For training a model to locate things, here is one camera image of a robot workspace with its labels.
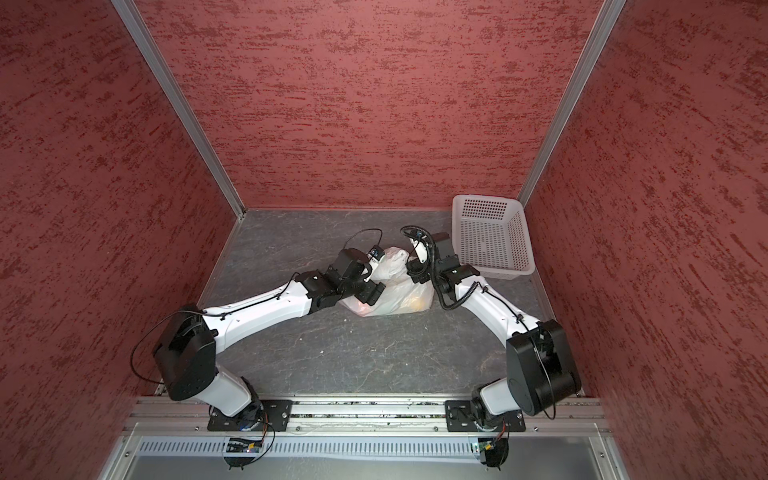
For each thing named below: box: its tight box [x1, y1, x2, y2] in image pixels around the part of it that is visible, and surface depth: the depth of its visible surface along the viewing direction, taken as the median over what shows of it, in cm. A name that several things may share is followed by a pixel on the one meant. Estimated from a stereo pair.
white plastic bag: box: [340, 247, 434, 317], surface depth 89 cm
